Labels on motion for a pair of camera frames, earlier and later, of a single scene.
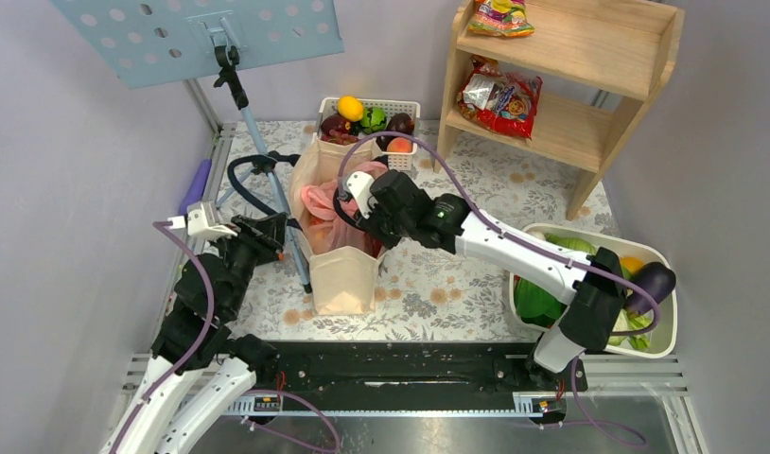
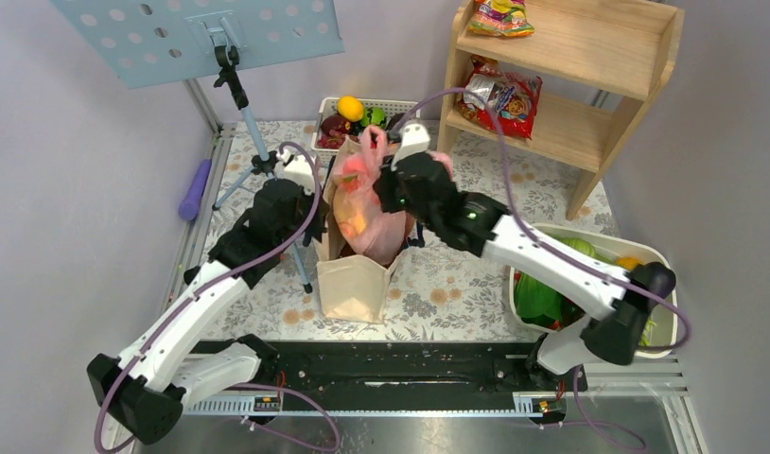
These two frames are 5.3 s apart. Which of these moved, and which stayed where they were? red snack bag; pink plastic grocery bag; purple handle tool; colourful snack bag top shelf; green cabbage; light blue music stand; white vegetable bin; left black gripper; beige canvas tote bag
Moved: beige canvas tote bag; pink plastic grocery bag; left black gripper
Stayed: colourful snack bag top shelf; purple handle tool; red snack bag; light blue music stand; green cabbage; white vegetable bin
